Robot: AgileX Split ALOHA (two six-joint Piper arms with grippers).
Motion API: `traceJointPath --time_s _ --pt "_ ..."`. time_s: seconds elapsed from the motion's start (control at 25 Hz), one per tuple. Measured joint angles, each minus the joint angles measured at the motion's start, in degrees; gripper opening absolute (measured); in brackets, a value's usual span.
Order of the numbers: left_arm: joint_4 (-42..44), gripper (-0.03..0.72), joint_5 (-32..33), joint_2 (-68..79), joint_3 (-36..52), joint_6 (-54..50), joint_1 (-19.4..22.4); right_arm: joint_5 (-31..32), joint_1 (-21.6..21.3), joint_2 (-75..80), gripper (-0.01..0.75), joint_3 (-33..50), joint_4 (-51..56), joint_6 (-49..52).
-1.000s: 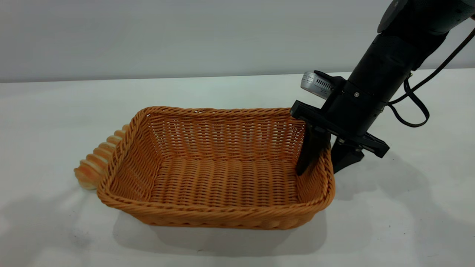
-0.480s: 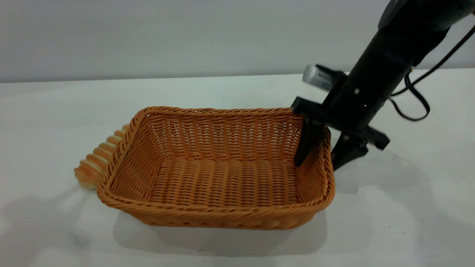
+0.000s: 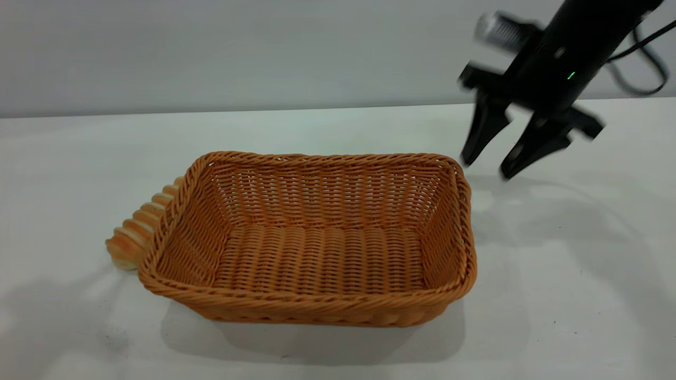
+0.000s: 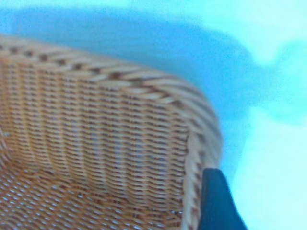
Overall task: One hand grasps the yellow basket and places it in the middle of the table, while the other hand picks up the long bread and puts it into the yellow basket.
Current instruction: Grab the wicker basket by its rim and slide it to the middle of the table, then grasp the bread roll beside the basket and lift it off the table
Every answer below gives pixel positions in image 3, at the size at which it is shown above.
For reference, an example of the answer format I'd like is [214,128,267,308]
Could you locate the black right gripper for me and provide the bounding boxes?
[458,32,606,179]

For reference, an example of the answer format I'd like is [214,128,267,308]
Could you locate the orange wicker basket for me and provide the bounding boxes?
[138,151,477,328]

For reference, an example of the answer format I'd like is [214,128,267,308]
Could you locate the striped spiral bread roll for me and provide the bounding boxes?
[105,177,185,271]

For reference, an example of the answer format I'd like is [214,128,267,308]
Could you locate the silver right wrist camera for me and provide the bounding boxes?
[474,11,544,53]

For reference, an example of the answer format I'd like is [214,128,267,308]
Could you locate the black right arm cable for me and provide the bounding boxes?
[606,18,676,97]

